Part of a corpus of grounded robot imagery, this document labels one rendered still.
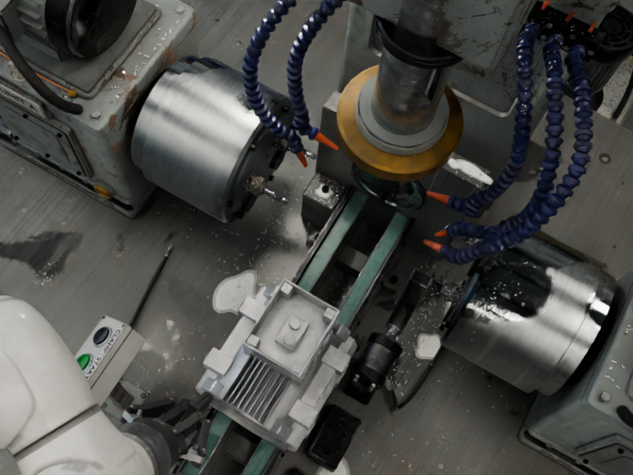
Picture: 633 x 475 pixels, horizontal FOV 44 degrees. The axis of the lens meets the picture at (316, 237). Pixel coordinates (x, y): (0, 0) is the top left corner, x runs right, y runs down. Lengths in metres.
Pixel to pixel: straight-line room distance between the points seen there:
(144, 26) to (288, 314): 0.55
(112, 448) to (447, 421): 0.80
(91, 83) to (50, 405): 0.64
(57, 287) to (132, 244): 0.17
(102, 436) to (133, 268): 0.76
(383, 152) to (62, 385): 0.52
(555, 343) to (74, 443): 0.72
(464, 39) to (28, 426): 0.61
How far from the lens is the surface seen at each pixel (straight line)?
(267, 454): 1.38
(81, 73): 1.38
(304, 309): 1.23
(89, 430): 0.89
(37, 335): 0.89
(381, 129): 1.09
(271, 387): 1.21
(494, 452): 1.56
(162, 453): 0.99
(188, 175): 1.34
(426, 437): 1.53
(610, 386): 1.25
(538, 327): 1.25
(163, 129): 1.34
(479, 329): 1.26
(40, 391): 0.88
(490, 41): 0.88
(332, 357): 1.25
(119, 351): 1.28
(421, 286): 1.12
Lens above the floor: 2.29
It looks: 68 degrees down
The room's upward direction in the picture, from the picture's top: 8 degrees clockwise
